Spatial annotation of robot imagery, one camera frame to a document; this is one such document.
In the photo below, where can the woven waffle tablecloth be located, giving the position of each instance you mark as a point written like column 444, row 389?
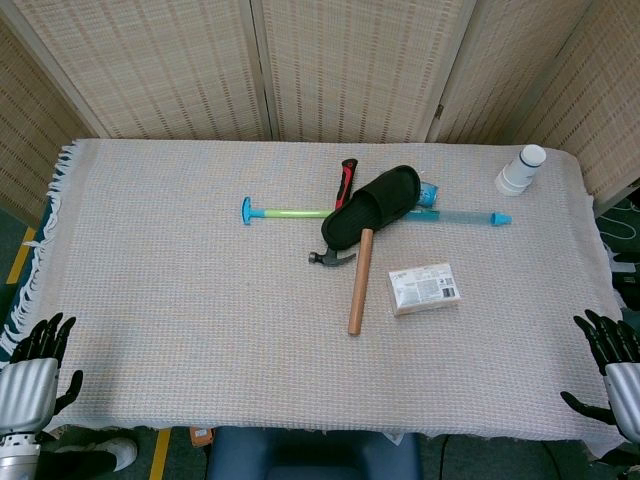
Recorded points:
column 200, row 300

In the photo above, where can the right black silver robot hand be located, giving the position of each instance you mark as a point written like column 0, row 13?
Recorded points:
column 622, row 395

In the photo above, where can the white paper cup stack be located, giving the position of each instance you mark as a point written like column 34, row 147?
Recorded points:
column 520, row 172

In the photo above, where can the blue green water pump toy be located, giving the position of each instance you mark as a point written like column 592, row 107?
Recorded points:
column 290, row 214

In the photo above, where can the woven folding screen panel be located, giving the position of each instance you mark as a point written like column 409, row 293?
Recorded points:
column 30, row 125
column 360, row 65
column 600, row 100
column 500, row 70
column 150, row 65

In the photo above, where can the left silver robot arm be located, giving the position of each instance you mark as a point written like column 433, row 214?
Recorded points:
column 17, row 457

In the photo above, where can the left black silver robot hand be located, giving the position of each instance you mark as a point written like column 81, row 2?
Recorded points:
column 27, row 390

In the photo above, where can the white tissue pack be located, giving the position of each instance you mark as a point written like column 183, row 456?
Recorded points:
column 425, row 290

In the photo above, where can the wooden round rod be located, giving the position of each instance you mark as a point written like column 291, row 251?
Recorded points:
column 361, row 285

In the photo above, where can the orange tag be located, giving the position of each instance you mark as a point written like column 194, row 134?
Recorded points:
column 200, row 436

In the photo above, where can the brass screen hinge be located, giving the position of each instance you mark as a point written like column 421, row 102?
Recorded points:
column 439, row 111

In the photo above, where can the red black claw hammer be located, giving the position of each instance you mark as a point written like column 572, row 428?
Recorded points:
column 347, row 175

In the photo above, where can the black slipper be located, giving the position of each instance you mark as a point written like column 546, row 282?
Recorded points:
column 370, row 210

